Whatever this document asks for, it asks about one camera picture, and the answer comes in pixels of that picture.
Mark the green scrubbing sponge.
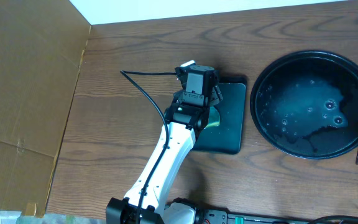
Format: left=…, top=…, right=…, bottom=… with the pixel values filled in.
left=205, top=106, right=221, bottom=129

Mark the brown cardboard sheet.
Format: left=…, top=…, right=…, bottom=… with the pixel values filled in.
left=0, top=0, right=91, bottom=217

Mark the black rectangular tray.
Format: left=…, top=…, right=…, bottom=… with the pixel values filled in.
left=193, top=77, right=247, bottom=154

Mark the black round tray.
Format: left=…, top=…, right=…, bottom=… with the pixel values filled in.
left=250, top=50, right=358, bottom=159

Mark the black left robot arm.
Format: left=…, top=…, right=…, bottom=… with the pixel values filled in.
left=106, top=60, right=223, bottom=223

